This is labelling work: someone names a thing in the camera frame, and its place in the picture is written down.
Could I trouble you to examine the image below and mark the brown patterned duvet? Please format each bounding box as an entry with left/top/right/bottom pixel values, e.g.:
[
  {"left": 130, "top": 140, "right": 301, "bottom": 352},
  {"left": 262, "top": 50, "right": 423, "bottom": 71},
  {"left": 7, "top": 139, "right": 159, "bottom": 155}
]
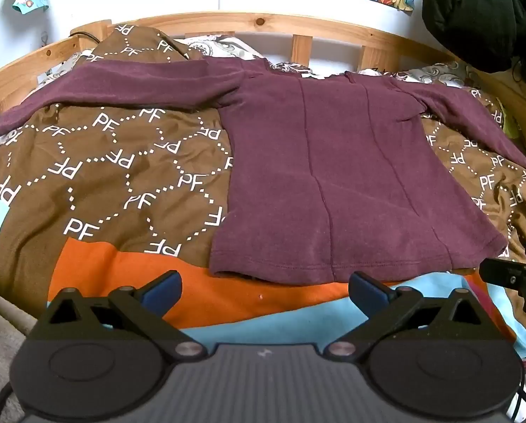
[{"left": 0, "top": 24, "right": 526, "bottom": 357}]

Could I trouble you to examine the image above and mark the dark hanging jacket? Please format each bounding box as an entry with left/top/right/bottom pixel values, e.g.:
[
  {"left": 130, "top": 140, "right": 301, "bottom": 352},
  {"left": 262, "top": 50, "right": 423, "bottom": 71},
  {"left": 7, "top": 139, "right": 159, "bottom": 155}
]
[{"left": 422, "top": 0, "right": 526, "bottom": 98}]

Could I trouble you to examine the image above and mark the wooden bed frame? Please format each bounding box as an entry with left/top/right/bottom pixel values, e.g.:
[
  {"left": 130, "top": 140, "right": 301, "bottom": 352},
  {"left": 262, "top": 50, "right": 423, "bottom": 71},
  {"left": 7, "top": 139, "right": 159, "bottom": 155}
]
[{"left": 0, "top": 12, "right": 526, "bottom": 159}]

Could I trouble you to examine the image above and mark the beige fleece blanket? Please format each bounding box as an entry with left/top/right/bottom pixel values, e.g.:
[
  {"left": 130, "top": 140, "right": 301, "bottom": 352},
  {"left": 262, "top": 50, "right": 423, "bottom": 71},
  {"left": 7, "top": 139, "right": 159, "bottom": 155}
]
[{"left": 0, "top": 284, "right": 48, "bottom": 423}]

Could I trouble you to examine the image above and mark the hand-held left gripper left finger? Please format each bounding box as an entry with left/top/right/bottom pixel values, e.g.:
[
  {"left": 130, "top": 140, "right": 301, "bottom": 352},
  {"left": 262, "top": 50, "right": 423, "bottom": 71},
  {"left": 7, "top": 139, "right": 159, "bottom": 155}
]
[{"left": 36, "top": 270, "right": 207, "bottom": 360}]

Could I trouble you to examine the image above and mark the white paisley pillow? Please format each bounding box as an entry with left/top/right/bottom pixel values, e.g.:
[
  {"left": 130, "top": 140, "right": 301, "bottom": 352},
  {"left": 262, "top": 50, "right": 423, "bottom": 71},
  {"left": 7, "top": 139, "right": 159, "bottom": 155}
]
[{"left": 36, "top": 35, "right": 482, "bottom": 91}]

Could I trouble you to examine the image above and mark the maroon long-sleeve sweater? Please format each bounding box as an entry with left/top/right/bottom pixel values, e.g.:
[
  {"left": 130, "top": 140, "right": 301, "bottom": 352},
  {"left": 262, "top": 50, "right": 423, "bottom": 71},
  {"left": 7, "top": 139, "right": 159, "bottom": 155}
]
[{"left": 0, "top": 59, "right": 526, "bottom": 285}]

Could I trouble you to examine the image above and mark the yellow-green cloth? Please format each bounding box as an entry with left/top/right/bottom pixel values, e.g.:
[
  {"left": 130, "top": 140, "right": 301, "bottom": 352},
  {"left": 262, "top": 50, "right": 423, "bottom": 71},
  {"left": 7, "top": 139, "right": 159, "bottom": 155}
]
[{"left": 496, "top": 97, "right": 521, "bottom": 139}]

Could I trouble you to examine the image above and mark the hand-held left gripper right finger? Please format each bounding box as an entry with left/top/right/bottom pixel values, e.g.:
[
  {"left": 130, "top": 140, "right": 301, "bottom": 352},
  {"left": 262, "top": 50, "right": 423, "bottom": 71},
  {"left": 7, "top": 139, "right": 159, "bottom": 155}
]
[{"left": 327, "top": 272, "right": 502, "bottom": 358}]

